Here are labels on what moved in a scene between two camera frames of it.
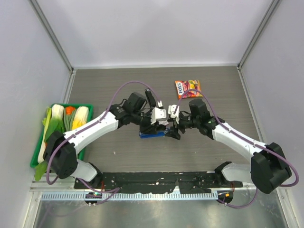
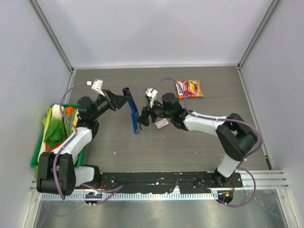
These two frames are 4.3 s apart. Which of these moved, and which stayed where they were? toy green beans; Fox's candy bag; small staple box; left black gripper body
Moved: left black gripper body
Stayed: Fox's candy bag; toy green beans; small staple box
